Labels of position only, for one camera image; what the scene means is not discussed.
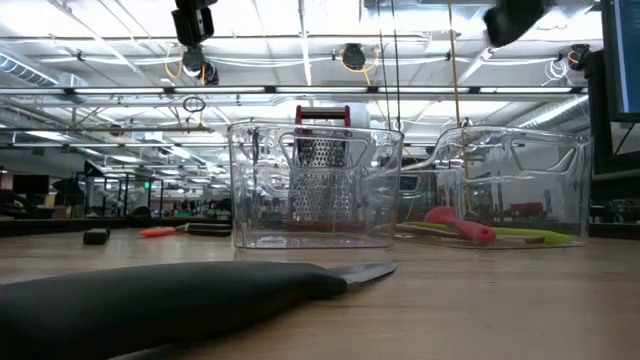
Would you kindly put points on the red spoon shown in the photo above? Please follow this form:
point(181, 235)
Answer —
point(470, 230)

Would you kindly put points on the light green spoon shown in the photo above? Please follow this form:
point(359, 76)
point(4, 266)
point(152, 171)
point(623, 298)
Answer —
point(540, 236)

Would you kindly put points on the long ceiling light strip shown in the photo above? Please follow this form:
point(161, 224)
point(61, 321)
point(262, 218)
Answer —
point(220, 90)

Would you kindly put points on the black computer monitor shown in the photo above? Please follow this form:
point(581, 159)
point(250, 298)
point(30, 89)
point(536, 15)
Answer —
point(627, 60)

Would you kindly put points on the red metal box grater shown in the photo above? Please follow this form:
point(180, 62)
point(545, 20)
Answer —
point(322, 114)

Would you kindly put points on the background robot workstation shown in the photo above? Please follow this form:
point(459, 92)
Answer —
point(90, 170)

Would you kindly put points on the white box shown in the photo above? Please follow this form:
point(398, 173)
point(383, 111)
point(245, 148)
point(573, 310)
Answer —
point(360, 117)

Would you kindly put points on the clear plastic bin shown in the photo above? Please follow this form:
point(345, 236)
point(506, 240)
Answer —
point(550, 200)
point(250, 200)

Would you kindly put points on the red background box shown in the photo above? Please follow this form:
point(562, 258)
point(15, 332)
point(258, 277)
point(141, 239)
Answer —
point(525, 209)

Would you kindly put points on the black background monitor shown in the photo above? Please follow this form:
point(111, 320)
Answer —
point(30, 184)

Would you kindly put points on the small black block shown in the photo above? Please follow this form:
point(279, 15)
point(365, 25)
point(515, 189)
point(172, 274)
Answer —
point(96, 236)

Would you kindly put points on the silver ceiling air duct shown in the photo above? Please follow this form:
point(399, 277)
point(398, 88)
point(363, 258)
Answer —
point(25, 70)

